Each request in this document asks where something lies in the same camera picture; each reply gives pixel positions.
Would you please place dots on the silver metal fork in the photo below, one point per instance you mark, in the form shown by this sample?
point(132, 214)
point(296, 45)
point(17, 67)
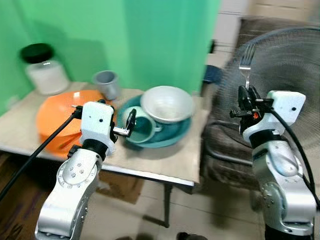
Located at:
point(246, 62)

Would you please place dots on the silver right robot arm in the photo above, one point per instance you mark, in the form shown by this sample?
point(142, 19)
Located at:
point(280, 175)

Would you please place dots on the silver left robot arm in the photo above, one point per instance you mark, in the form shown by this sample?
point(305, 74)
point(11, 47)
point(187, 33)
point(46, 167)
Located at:
point(70, 185)

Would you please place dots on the teal mug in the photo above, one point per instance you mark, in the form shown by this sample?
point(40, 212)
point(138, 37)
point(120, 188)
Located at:
point(145, 127)

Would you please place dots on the grey cup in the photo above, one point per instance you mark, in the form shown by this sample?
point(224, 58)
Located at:
point(106, 84)

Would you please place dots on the dark blue object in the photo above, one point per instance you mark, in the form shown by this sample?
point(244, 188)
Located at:
point(212, 74)

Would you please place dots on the white bowl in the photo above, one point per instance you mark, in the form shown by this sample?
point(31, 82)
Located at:
point(167, 104)

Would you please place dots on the teal plate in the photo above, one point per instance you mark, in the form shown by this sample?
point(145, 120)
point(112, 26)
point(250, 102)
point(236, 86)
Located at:
point(172, 132)

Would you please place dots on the black electric fan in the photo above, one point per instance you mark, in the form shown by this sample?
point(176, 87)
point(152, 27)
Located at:
point(290, 65)

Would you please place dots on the orange plate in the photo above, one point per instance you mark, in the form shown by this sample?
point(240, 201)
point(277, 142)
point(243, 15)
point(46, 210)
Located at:
point(57, 115)

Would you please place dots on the brown cardboard box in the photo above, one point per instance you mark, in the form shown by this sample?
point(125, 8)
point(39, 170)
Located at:
point(120, 186)

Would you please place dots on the green backdrop cloth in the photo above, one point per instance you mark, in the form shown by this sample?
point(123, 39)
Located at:
point(125, 40)

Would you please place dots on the glass jar with black lid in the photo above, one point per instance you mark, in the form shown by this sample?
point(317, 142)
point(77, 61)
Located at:
point(45, 75)

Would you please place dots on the metal table leg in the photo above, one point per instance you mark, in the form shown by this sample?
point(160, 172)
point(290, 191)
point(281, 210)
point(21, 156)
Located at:
point(167, 205)

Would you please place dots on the black robot foot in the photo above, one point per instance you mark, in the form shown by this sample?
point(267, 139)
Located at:
point(191, 236)

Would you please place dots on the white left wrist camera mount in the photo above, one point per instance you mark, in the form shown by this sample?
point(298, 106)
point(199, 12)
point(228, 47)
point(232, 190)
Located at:
point(96, 122)

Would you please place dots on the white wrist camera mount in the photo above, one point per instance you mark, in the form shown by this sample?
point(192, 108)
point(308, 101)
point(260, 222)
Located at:
point(96, 122)
point(280, 107)

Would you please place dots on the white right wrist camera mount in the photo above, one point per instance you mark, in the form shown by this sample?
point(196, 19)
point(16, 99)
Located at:
point(280, 107)

